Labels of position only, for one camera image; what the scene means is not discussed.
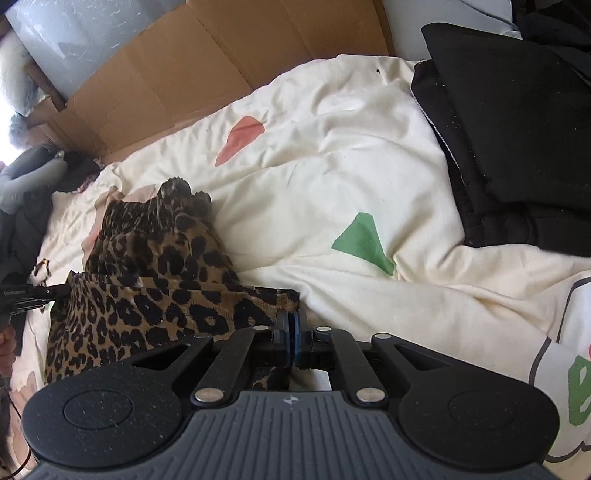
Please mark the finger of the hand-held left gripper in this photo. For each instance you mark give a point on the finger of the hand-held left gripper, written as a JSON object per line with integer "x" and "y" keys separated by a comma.
{"x": 55, "y": 290}

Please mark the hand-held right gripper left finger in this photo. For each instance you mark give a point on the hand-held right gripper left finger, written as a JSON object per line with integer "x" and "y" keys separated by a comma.
{"x": 282, "y": 341}

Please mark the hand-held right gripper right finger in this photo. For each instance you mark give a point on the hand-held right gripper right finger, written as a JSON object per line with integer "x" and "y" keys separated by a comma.
{"x": 298, "y": 341}

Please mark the leopard print garment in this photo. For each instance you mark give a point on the leopard print garment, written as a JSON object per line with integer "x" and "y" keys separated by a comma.
{"x": 152, "y": 277}

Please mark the folded black clothes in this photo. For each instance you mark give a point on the folded black clothes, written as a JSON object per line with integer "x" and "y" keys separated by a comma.
{"x": 508, "y": 138}

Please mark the black clothes pile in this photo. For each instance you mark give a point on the black clothes pile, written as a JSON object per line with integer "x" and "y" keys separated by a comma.
{"x": 558, "y": 32}

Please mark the person's left hand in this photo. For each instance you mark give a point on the person's left hand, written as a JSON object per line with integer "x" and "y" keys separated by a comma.
{"x": 5, "y": 355}

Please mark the crumpled black garment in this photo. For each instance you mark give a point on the crumpled black garment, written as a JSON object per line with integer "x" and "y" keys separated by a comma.
{"x": 27, "y": 230}

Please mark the grey neck pillow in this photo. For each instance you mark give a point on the grey neck pillow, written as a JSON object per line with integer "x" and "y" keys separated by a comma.
{"x": 27, "y": 184}

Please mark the small cardboard box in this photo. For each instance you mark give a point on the small cardboard box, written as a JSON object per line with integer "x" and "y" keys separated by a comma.
{"x": 44, "y": 106}

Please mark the cream printed blanket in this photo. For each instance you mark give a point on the cream printed blanket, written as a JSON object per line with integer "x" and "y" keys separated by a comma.
{"x": 346, "y": 161}

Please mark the white fluffy pillow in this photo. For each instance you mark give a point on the white fluffy pillow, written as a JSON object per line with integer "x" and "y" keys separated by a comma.
{"x": 18, "y": 74}

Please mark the large brown cardboard sheet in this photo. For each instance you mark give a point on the large brown cardboard sheet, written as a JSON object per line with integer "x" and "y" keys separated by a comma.
{"x": 184, "y": 69}

